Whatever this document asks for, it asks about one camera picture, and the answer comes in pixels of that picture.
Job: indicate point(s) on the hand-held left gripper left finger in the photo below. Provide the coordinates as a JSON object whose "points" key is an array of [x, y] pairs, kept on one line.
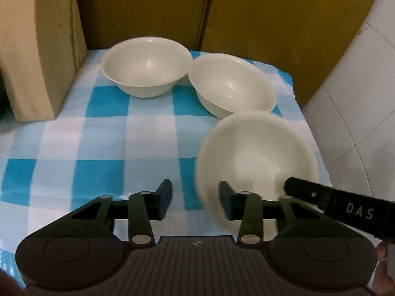
{"points": [[165, 202]]}

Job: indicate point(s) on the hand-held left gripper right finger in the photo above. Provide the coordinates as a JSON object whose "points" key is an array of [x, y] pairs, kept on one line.
{"points": [[225, 205]]}

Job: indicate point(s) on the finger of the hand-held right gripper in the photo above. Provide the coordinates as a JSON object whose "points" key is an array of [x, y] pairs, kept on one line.
{"points": [[305, 192]]}

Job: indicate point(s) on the white bowl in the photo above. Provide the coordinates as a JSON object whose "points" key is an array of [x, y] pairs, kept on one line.
{"points": [[146, 64], [262, 157], [231, 83]]}

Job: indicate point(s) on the person's right hand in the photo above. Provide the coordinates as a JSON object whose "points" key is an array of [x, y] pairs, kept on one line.
{"points": [[384, 277]]}

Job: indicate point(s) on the blue white checkered tablecloth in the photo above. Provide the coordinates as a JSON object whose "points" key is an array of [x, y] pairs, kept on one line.
{"points": [[101, 148]]}

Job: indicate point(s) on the wooden cabinet door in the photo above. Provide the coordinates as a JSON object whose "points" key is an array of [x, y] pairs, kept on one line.
{"points": [[284, 21], [145, 6]]}

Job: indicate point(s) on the wooden knife block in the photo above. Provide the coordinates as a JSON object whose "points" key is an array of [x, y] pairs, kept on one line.
{"points": [[34, 49]]}

